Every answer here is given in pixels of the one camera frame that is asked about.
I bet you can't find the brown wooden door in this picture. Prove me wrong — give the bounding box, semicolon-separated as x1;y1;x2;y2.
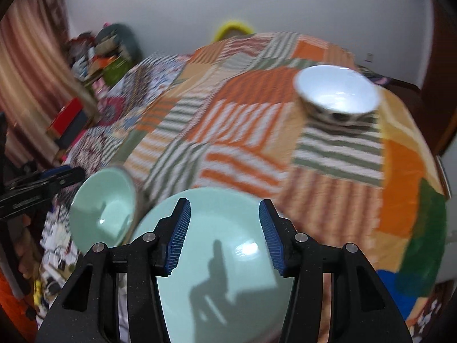
418;0;457;158

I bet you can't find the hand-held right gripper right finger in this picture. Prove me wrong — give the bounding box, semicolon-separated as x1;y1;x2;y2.
259;198;413;343

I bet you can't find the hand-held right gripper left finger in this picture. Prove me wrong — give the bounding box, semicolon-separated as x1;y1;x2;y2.
36;198;192;343

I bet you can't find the green bowl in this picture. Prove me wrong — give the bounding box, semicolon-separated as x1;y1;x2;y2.
69;167;138;252

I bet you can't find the brown striped curtain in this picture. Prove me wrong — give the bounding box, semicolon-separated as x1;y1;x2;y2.
0;0;97;172

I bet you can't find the orange green striped patchwork blanket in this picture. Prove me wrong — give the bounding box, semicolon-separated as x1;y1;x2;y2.
123;32;448;343

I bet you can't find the green plate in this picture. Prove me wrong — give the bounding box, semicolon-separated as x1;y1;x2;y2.
130;187;297;343

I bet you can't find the dark blue box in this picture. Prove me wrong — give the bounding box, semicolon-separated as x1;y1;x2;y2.
55;111;90;149

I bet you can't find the green box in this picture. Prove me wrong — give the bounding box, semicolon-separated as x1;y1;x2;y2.
102;57;133;84

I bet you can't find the red box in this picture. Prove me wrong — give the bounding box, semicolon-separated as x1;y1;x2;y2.
48;97;84;136

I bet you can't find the checkered paisley patterned blanket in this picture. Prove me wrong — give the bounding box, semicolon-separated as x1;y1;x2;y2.
36;53;195;343

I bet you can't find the white patterned bowl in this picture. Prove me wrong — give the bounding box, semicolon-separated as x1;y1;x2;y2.
293;65;381;126

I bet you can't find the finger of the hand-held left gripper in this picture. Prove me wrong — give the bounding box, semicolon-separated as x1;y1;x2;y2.
37;165;72;180
46;167;86;192

